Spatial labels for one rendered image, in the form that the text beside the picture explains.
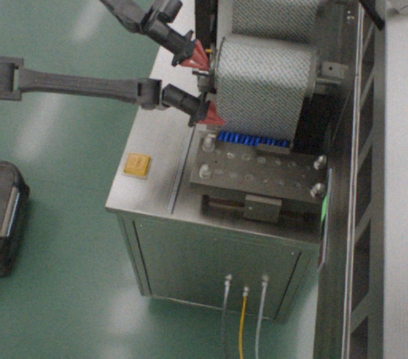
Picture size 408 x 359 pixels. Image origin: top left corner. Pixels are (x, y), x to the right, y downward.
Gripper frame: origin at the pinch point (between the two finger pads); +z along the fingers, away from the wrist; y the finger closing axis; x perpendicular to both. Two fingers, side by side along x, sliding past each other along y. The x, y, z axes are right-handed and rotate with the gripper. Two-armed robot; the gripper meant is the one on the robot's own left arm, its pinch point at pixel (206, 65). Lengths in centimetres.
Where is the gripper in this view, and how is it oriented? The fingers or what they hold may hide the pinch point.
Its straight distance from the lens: 147.7
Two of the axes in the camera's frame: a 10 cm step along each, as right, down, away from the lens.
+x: 6.1, -3.7, -7.0
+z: 7.7, 4.8, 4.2
